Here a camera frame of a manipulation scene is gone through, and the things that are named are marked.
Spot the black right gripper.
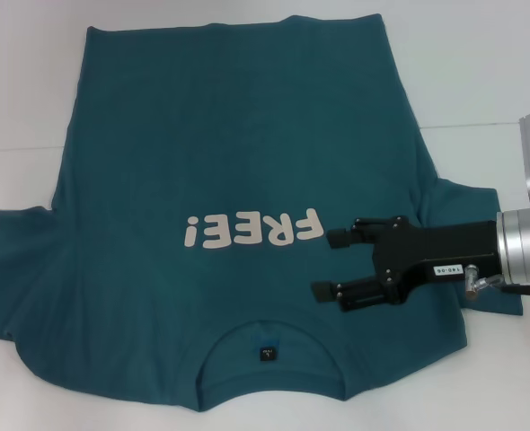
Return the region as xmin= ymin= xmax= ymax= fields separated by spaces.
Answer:
xmin=310 ymin=215 xmax=503 ymax=314

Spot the teal FREE print t-shirt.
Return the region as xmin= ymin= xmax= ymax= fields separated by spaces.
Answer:
xmin=0 ymin=13 xmax=525 ymax=402

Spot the right arm cable with plug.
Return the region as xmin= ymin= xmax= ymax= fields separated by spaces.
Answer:
xmin=464 ymin=264 xmax=530 ymax=300

